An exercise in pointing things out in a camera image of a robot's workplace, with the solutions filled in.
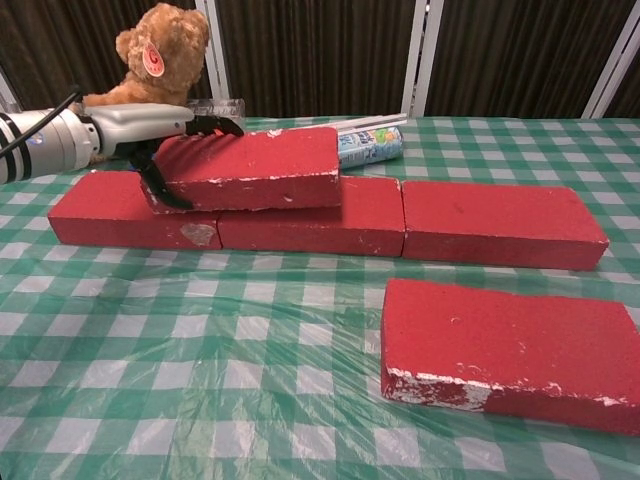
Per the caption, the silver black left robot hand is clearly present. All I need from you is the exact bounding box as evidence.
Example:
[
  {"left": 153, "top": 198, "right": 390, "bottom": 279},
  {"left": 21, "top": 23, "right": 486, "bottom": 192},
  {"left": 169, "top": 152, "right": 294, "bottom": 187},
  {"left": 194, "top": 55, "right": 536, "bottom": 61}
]
[{"left": 84, "top": 103, "right": 245, "bottom": 211}]

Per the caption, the red brick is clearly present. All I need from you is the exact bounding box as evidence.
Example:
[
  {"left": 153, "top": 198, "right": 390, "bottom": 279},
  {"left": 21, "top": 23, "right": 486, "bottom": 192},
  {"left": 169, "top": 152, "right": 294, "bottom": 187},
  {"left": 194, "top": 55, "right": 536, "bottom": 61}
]
[
  {"left": 47, "top": 169, "right": 224, "bottom": 250},
  {"left": 379, "top": 278, "right": 640, "bottom": 436},
  {"left": 141, "top": 126, "right": 344, "bottom": 215},
  {"left": 401, "top": 179, "right": 610, "bottom": 272},
  {"left": 215, "top": 175, "right": 405, "bottom": 257}
]

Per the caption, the clear plastic box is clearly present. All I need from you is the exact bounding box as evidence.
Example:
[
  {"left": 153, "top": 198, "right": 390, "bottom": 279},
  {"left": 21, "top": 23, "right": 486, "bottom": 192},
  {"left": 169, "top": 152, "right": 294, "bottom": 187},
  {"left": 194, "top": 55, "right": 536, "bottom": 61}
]
[{"left": 187, "top": 98, "right": 246, "bottom": 129}]

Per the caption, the brown teddy bear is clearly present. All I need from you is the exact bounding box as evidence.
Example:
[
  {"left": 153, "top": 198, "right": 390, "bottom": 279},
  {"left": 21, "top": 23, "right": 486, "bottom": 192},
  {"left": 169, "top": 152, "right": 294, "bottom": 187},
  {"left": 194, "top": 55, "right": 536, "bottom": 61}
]
[{"left": 74, "top": 2, "right": 210, "bottom": 109}]

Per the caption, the dark ribbed partition panel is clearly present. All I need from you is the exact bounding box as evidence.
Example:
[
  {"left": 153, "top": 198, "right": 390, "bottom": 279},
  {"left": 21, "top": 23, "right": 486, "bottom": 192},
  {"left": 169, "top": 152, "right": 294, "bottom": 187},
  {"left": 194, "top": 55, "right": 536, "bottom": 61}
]
[
  {"left": 419, "top": 0, "right": 640, "bottom": 119},
  {"left": 214, "top": 0, "right": 426, "bottom": 119},
  {"left": 0, "top": 0, "right": 221, "bottom": 114},
  {"left": 614, "top": 44, "right": 640, "bottom": 119}
]

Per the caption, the light blue drink can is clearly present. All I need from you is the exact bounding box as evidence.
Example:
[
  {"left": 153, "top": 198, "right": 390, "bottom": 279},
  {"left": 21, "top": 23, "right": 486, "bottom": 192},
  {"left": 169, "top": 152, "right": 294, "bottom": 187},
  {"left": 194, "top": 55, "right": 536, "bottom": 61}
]
[{"left": 335, "top": 124, "right": 404, "bottom": 169}]

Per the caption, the green checkered tablecloth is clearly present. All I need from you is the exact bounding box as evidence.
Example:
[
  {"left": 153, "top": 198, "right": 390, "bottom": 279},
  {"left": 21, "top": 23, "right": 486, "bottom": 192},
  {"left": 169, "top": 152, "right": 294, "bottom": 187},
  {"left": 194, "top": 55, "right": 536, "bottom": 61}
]
[{"left": 0, "top": 114, "right": 640, "bottom": 480}]

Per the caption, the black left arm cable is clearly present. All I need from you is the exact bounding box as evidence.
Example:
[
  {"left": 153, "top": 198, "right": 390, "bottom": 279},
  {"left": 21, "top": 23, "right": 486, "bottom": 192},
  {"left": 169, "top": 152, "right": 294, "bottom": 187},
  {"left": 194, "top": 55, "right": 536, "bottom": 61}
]
[{"left": 0, "top": 85, "right": 82, "bottom": 157}]

